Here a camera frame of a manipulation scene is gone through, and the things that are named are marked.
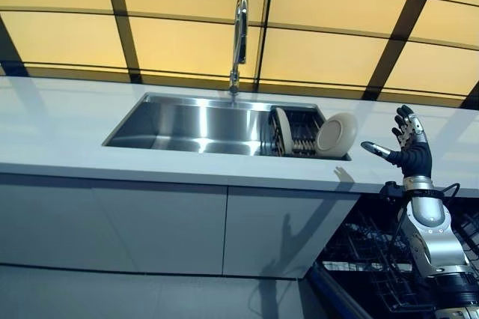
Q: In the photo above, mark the cream ceramic plate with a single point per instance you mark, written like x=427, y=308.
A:
x=284, y=130
x=335, y=135

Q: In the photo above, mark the chrome gooseneck kitchen faucet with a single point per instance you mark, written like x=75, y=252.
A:
x=239, y=42

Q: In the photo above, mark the stainless steel sink basin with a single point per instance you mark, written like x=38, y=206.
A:
x=194, y=128

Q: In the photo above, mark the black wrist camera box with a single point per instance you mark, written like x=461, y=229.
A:
x=391, y=189

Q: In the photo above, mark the open built-in dishwasher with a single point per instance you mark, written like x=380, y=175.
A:
x=359, y=244

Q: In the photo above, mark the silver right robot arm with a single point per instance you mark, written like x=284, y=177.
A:
x=434, y=236

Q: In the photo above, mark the narrow white cabinet door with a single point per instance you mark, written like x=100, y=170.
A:
x=280, y=233

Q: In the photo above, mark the wide white cabinet door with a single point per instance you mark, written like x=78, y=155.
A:
x=112, y=221

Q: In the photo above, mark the black dish drying rack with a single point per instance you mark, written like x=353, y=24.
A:
x=303, y=132

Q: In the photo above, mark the right robot hand black glove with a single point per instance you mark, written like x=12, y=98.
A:
x=417, y=154

